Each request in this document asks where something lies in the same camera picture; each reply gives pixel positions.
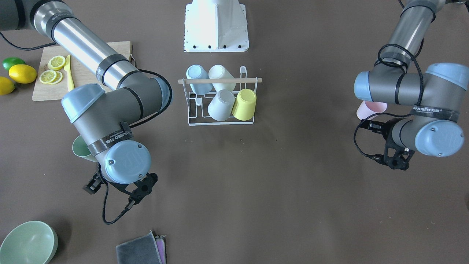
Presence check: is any cream cup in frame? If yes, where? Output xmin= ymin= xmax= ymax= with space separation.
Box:
xmin=208 ymin=65 xmax=236 ymax=92

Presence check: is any green bowl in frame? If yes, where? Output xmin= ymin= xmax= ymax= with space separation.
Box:
xmin=0 ymin=221 xmax=58 ymax=264

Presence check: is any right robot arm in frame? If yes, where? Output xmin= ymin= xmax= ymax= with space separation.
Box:
xmin=1 ymin=0 xmax=172 ymax=207

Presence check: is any pink cup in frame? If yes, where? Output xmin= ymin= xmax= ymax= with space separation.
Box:
xmin=356 ymin=100 xmax=387 ymax=120

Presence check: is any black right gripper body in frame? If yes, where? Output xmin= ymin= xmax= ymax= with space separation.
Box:
xmin=83 ymin=172 xmax=158 ymax=204

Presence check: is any yellow plastic knife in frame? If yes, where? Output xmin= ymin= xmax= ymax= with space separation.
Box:
xmin=64 ymin=55 xmax=75 ymax=92

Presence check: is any lemon slice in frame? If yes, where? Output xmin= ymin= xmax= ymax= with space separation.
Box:
xmin=49 ymin=71 xmax=63 ymax=85
xmin=38 ymin=70 xmax=58 ymax=85
xmin=47 ymin=55 xmax=66 ymax=71

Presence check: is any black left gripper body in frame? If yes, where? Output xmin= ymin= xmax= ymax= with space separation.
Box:
xmin=361 ymin=118 xmax=415 ymax=171

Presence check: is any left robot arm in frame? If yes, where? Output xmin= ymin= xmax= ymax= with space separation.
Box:
xmin=354 ymin=0 xmax=468 ymax=170

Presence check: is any yellow lemon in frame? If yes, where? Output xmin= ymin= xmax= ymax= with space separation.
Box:
xmin=8 ymin=65 xmax=37 ymax=84
xmin=0 ymin=76 xmax=15 ymax=96

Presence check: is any green cup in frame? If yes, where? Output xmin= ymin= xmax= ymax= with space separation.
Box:
xmin=72 ymin=135 xmax=97 ymax=162

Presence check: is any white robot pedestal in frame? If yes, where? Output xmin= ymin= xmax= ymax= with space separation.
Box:
xmin=183 ymin=0 xmax=250 ymax=52

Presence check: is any green lime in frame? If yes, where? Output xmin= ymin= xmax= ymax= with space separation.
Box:
xmin=2 ymin=56 xmax=26 ymax=71

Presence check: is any pink cloth under grey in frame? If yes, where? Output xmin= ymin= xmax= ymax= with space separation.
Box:
xmin=155 ymin=235 xmax=166 ymax=264

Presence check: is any yellow cup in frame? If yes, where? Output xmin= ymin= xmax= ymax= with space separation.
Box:
xmin=232 ymin=89 xmax=257 ymax=121

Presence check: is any light blue cup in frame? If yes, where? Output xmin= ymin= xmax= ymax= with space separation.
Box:
xmin=186 ymin=65 xmax=213 ymax=95

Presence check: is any bamboo cutting board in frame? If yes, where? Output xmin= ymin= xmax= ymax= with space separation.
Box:
xmin=32 ymin=41 xmax=132 ymax=101

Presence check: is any grey folded cloth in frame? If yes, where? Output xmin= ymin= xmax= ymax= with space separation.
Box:
xmin=116 ymin=232 xmax=161 ymax=264

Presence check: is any grey cup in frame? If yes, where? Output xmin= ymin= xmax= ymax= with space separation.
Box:
xmin=208 ymin=90 xmax=235 ymax=121

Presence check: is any white wire cup rack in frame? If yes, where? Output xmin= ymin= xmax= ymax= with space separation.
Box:
xmin=178 ymin=65 xmax=262 ymax=127

